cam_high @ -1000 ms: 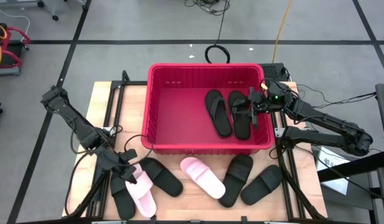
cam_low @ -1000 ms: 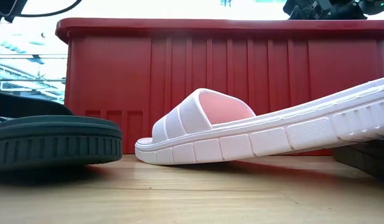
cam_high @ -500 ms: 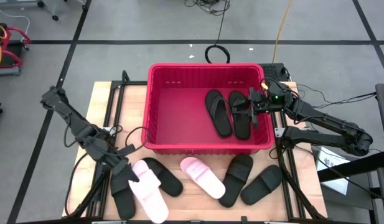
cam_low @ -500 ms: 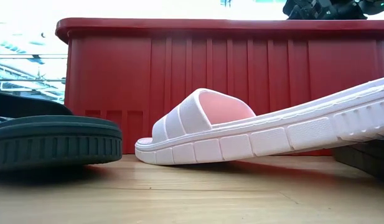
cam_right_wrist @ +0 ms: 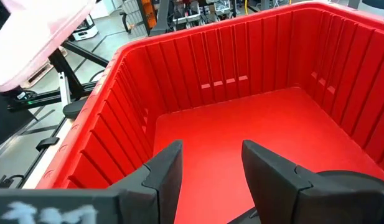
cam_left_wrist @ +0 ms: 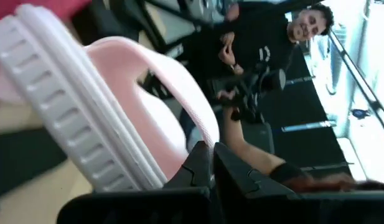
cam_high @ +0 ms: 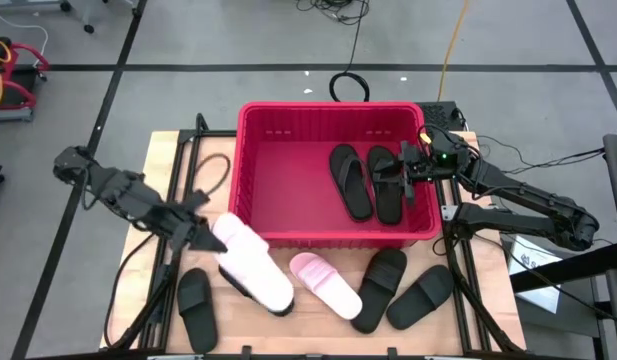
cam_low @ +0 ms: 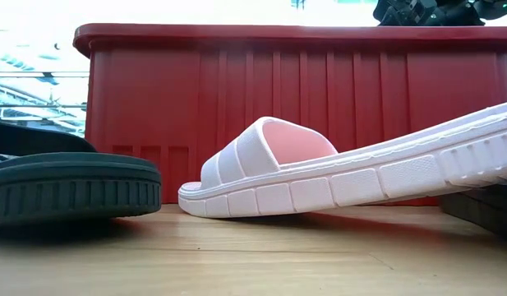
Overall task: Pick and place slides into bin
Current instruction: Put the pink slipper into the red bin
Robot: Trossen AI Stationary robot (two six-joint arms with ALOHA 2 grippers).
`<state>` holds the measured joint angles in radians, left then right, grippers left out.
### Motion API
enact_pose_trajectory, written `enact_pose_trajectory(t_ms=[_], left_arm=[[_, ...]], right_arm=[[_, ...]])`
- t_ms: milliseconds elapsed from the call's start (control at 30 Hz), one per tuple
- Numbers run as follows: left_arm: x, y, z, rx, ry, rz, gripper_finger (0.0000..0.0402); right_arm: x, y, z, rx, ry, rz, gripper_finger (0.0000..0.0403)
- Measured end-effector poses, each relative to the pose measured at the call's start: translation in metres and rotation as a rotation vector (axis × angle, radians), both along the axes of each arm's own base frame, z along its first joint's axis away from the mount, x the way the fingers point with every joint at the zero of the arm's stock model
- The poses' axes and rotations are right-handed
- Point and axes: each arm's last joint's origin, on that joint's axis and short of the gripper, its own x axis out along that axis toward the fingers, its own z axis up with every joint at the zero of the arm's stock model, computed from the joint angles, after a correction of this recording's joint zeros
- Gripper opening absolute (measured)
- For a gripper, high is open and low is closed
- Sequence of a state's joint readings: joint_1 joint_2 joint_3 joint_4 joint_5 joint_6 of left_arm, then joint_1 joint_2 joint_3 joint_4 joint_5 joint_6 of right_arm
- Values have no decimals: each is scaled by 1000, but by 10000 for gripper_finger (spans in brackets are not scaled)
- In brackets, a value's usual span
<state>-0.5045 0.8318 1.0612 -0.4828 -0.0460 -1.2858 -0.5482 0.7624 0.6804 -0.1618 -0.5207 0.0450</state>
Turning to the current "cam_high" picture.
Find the tangled black cable bundle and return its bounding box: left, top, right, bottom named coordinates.
left=293, top=0, right=372, bottom=26

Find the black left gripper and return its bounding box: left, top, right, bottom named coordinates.
left=145, top=188, right=229, bottom=254

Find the red plastic bin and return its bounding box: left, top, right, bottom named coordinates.
left=227, top=101, right=443, bottom=250

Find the pink slide sandal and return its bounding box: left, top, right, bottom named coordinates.
left=288, top=251, right=364, bottom=321
left=211, top=212, right=296, bottom=314

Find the black slide sandal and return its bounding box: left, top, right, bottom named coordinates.
left=217, top=267, right=296, bottom=318
left=385, top=264, right=456, bottom=332
left=349, top=248, right=409, bottom=335
left=176, top=267, right=220, bottom=355

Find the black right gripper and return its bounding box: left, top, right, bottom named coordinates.
left=397, top=135, right=473, bottom=207

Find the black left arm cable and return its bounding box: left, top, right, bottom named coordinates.
left=193, top=152, right=233, bottom=199

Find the black cable beside table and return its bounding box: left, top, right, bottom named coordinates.
left=103, top=232, right=157, bottom=349

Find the black beam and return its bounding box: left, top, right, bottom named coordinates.
left=509, top=241, right=617, bottom=295

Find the black perforated box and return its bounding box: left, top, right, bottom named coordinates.
left=416, top=101, right=467, bottom=135

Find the black flip-flop white-striped sole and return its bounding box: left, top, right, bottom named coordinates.
left=366, top=145, right=405, bottom=226
left=328, top=143, right=375, bottom=223

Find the white floor cable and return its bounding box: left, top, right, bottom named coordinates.
left=0, top=4, right=50, bottom=69

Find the black coiled floor cable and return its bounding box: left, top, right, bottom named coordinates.
left=329, top=0, right=371, bottom=103

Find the orange floor cable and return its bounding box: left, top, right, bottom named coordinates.
left=436, top=0, right=470, bottom=103

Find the white paper sign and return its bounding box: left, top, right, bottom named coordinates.
left=506, top=233, right=563, bottom=315

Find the grey wheeled stand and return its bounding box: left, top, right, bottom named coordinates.
left=0, top=0, right=97, bottom=35

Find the dark grey pillar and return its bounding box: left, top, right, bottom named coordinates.
left=601, top=132, right=617, bottom=360

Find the red cart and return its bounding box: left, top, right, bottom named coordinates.
left=0, top=35, right=52, bottom=124

